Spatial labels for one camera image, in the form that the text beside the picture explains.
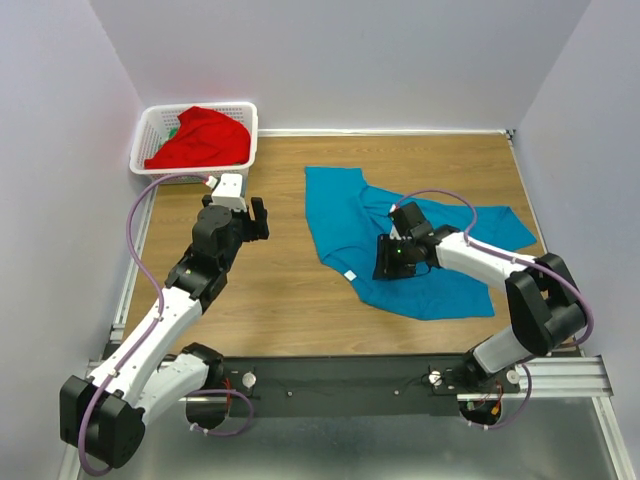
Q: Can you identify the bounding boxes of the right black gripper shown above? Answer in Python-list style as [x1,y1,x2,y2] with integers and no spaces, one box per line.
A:
[371,232,416,280]

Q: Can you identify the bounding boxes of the blue t shirt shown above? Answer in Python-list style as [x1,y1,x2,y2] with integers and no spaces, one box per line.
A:
[303,165,540,321]

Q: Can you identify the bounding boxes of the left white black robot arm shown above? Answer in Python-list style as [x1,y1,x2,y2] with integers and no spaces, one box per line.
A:
[59,197,269,476]

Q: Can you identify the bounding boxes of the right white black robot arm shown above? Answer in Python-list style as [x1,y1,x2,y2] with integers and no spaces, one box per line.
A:
[373,225,594,392]

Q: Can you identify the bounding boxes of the red t shirt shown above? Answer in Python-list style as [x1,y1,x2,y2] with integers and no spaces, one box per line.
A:
[144,106,251,170]

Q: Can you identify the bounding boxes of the white plastic basket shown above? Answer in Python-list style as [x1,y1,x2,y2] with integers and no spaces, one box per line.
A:
[129,101,258,183]

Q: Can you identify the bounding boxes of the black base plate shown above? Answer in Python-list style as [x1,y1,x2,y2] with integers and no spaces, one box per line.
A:
[186,354,520,428]

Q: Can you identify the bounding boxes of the aluminium frame rail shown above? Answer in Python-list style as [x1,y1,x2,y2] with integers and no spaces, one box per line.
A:
[514,354,640,480]

